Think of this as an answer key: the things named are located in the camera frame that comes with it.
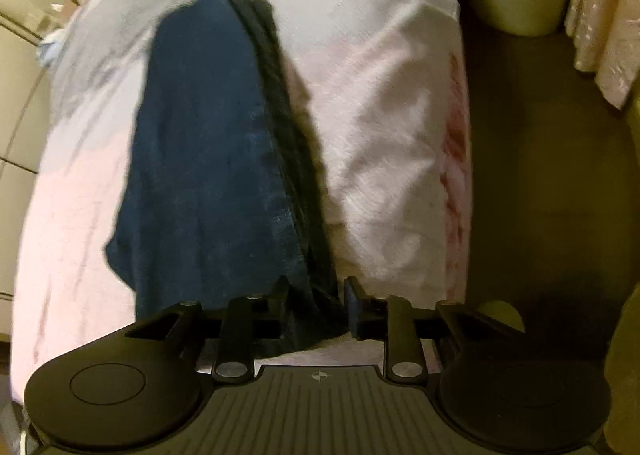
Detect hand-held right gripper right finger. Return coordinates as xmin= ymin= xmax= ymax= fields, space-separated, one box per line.
xmin=344 ymin=276 xmax=525 ymax=382

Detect dark blue denim jeans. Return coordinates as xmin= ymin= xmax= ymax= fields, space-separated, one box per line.
xmin=104 ymin=0 xmax=351 ymax=352

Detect pink floral curtain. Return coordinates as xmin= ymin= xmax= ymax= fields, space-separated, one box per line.
xmin=564 ymin=0 xmax=640 ymax=111

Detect pink bed sheet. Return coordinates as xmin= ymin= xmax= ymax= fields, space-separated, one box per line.
xmin=10 ymin=0 xmax=475 ymax=408

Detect white cabinet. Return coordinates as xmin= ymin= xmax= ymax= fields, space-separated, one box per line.
xmin=0 ymin=0 xmax=68 ymax=336

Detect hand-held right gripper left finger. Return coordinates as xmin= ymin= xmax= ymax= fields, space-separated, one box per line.
xmin=125 ymin=276 xmax=292 ymax=382

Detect light blue white cloth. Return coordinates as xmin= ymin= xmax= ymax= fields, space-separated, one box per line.
xmin=36 ymin=32 xmax=70 ymax=67

